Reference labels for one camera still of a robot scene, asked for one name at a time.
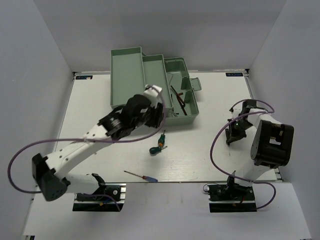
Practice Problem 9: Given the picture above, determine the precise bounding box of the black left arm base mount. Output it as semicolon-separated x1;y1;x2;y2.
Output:
72;183;126;212

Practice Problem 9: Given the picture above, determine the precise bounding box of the stubby green screwdriver near box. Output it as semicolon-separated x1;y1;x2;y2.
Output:
157;130;166;148

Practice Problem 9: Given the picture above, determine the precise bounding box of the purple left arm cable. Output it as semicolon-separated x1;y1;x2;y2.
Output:
7;84;167;212

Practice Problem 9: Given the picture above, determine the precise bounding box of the long brown hex key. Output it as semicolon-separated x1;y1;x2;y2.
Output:
180;106;188;116

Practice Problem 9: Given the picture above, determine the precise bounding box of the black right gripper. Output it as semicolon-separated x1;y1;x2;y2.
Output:
227;117;254;143

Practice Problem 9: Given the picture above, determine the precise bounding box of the brown hex key front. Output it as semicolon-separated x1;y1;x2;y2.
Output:
170;85;186;107

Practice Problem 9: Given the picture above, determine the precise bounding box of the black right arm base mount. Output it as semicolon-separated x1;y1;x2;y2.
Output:
203;184;257;213

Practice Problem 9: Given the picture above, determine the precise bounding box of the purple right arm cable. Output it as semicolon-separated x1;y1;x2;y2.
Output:
209;99;277;210

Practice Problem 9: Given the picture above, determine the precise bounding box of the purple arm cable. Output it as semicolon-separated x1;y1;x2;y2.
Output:
7;84;167;212
209;99;277;210

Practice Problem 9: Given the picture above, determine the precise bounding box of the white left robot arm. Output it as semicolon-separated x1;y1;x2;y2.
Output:
32;85;165;202

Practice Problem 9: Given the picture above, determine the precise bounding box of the mint green plastic toolbox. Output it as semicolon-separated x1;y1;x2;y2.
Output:
110;46;202;127

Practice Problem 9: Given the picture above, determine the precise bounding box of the blue red handled screwdriver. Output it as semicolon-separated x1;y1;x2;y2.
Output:
124;170;158;183

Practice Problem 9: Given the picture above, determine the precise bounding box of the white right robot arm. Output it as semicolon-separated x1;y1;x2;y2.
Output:
225;99;294;200

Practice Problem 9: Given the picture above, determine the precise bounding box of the stubby green screwdriver front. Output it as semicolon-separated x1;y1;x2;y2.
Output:
149;146;167;156

